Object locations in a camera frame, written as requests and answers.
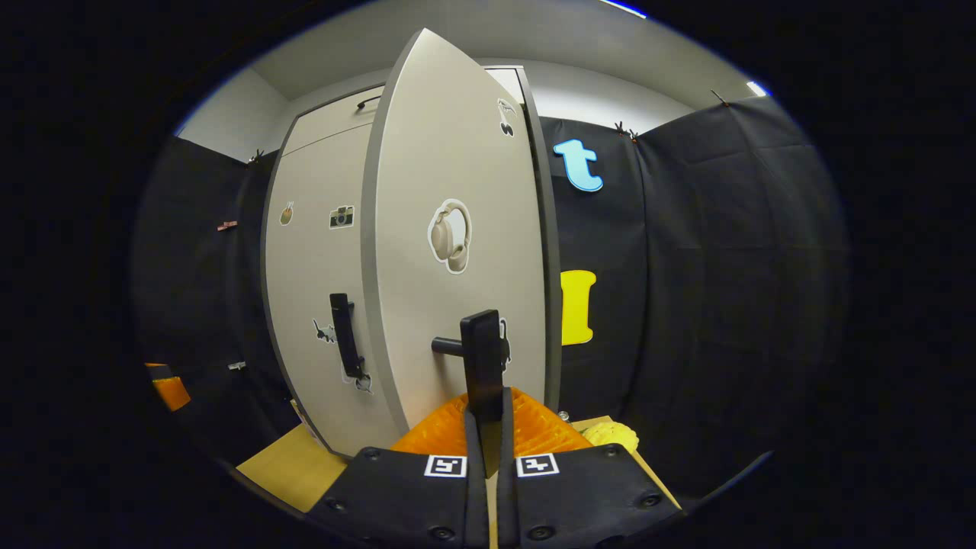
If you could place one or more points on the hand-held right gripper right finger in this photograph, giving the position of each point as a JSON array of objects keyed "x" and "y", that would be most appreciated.
[{"x": 505, "y": 503}]

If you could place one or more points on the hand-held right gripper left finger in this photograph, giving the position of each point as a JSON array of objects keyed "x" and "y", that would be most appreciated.
[{"x": 474, "y": 496}]

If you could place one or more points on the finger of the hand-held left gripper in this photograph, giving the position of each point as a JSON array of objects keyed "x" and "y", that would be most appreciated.
[{"x": 171, "y": 393}]

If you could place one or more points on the beige cabinet door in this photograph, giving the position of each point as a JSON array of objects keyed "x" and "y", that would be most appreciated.
[
  {"x": 457, "y": 152},
  {"x": 313, "y": 267}
]

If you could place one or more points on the beige double-door shoe cabinet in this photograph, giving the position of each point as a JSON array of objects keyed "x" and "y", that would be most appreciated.
[{"x": 554, "y": 305}]

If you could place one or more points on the beige cabinet drawer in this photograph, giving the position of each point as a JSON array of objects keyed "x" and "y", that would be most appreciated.
[{"x": 328, "y": 122}]

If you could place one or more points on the yellow crumpled cloth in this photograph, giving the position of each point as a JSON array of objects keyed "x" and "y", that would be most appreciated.
[{"x": 610, "y": 436}]

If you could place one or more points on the black backdrop cloth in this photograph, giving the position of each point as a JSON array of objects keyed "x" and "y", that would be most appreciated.
[{"x": 724, "y": 305}]

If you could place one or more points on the short ceiling light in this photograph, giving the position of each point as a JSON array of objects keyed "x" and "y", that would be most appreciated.
[{"x": 756, "y": 88}]

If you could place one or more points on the long ceiling light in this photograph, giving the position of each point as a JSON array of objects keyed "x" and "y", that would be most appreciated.
[{"x": 624, "y": 8}]

